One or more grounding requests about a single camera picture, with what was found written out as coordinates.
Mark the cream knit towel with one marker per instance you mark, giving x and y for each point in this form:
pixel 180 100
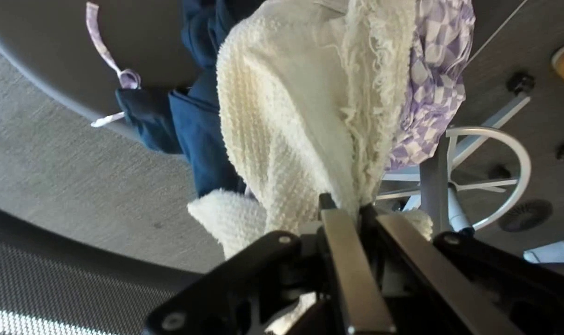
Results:
pixel 281 123

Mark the grey mesh-back chair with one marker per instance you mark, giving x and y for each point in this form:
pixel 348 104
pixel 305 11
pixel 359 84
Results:
pixel 45 61

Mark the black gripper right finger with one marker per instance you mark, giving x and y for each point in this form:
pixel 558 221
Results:
pixel 454 285

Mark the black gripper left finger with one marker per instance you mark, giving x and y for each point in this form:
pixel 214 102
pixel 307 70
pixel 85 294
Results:
pixel 352 279

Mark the purple floral garment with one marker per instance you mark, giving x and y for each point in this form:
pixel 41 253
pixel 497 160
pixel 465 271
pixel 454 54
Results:
pixel 432 80

